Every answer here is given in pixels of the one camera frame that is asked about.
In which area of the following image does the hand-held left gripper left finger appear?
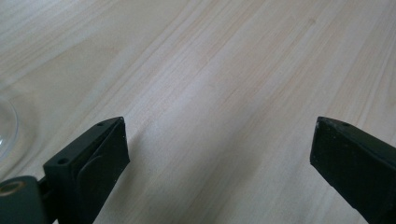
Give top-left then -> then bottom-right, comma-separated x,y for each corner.
42,116 -> 131,224

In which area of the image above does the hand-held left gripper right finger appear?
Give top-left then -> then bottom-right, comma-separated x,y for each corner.
309,116 -> 396,224

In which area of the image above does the clear glass bowl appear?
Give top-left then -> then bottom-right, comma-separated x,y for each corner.
0,98 -> 19,158

